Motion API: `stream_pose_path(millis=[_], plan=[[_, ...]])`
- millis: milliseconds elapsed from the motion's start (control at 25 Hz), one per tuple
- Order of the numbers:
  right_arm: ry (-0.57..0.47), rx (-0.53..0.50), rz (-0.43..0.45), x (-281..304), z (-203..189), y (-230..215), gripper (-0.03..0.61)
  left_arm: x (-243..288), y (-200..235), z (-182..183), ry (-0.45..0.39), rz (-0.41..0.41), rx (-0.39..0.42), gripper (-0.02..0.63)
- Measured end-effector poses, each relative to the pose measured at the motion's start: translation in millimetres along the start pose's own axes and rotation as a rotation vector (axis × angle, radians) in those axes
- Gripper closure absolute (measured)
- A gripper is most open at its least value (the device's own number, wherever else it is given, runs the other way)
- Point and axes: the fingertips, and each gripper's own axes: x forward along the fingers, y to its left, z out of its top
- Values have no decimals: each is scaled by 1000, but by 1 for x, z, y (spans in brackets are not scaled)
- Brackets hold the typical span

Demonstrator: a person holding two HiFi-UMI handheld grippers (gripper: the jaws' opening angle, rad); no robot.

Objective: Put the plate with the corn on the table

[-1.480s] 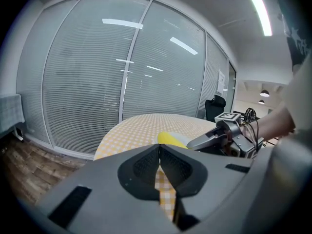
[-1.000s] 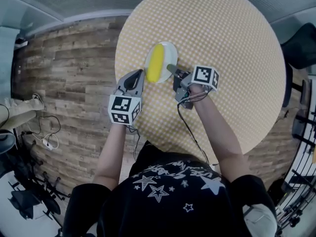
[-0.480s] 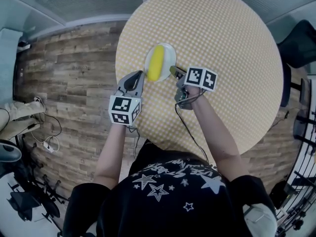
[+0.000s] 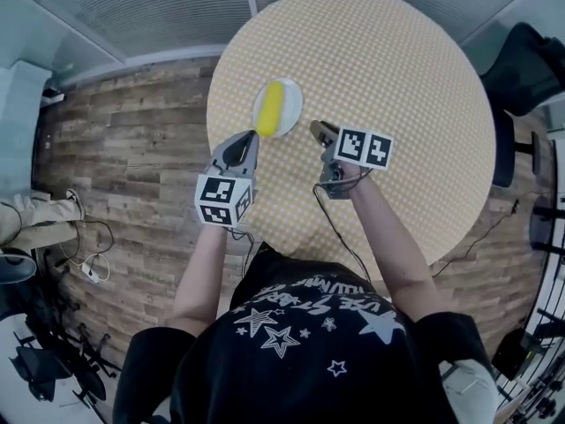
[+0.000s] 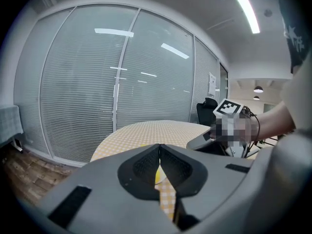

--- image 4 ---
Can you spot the white plate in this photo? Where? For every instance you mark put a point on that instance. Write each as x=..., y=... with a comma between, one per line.
x=292, y=100

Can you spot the person's black star t-shirt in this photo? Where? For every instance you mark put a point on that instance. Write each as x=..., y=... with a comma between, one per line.
x=309, y=360

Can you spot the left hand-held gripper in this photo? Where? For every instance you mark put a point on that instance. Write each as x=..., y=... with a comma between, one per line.
x=217, y=194

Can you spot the black metal rack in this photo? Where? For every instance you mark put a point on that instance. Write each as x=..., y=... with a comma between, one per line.
x=549, y=325

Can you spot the person's right forearm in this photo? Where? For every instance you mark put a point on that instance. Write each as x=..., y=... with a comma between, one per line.
x=388, y=245

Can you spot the black office chair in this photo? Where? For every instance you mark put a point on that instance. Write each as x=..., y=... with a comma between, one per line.
x=525, y=73
x=44, y=365

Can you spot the light grey bag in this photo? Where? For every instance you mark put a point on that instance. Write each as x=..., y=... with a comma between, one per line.
x=474, y=391

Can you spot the round yellow checkered table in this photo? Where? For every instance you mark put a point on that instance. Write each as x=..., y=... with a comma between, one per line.
x=375, y=69

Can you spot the white power adapter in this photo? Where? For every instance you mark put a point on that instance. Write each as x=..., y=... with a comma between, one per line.
x=92, y=270

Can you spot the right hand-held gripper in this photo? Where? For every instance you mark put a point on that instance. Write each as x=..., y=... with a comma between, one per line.
x=353, y=148

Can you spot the yellow corn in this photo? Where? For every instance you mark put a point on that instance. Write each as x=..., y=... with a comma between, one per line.
x=270, y=108

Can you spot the person's left forearm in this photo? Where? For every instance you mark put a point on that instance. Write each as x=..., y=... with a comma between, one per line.
x=203, y=276

